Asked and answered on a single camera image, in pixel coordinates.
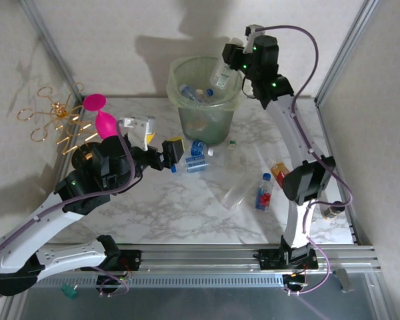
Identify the soda water bottle blue cap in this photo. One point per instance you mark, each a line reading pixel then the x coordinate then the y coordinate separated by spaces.
pixel 193 165

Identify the clear bottle green label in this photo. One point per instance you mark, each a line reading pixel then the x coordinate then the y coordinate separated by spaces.
pixel 221 78

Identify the clear bottle blue barcode label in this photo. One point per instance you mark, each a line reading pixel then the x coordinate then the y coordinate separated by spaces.
pixel 207 93

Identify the pepsi label bottle blue cap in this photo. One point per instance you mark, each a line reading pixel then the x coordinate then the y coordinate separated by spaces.
pixel 188 92

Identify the small clear bottle green collar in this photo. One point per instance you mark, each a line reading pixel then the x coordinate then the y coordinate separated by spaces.
pixel 233 155

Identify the large clear plastic bottle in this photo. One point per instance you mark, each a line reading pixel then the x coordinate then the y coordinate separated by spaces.
pixel 236 193

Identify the clear bottle red flower label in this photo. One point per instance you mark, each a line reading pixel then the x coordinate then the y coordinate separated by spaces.
pixel 263 196

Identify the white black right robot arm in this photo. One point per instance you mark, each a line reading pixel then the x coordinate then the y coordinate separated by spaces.
pixel 290 136

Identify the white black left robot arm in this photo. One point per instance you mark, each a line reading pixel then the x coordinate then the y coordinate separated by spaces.
pixel 73 256

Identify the green translucent trash bin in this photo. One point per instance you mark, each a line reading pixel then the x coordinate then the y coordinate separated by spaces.
pixel 206 128

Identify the green plastic bin liner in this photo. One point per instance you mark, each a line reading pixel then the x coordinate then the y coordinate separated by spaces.
pixel 172 91

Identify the pink plastic wine glass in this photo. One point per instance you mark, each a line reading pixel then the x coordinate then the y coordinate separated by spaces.
pixel 103 123

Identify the green terminal connector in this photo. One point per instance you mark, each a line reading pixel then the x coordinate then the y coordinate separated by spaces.
pixel 68 291

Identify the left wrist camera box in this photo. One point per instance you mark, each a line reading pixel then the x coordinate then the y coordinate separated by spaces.
pixel 136 125

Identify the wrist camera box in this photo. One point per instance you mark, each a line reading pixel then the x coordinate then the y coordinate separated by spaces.
pixel 251 31
pixel 136 125

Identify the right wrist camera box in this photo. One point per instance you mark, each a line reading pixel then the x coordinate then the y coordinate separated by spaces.
pixel 251 31

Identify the aluminium frame post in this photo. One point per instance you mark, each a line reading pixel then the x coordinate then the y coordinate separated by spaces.
pixel 345 50
pixel 50 46

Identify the aluminium table side rail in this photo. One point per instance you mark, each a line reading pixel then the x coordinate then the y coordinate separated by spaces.
pixel 328 140

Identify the aluminium front rail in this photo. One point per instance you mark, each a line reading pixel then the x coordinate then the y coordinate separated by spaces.
pixel 200 260

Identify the grey metal bracket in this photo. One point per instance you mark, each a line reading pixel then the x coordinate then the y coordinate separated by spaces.
pixel 344 281

